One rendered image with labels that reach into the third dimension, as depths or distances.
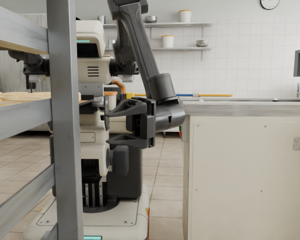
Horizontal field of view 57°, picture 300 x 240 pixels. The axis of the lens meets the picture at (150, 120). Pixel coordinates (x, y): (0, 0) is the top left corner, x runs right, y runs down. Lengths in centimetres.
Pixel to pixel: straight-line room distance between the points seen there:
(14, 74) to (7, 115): 487
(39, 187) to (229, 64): 515
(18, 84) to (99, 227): 393
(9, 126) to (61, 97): 11
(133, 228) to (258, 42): 460
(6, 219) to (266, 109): 121
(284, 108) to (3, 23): 125
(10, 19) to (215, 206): 127
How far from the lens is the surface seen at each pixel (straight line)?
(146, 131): 57
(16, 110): 31
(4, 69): 526
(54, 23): 40
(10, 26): 31
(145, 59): 76
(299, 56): 194
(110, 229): 147
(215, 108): 131
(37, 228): 157
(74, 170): 40
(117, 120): 159
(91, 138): 137
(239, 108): 134
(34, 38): 36
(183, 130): 135
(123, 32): 108
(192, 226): 146
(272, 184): 146
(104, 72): 132
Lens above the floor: 100
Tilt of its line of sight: 8 degrees down
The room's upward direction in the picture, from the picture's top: straight up
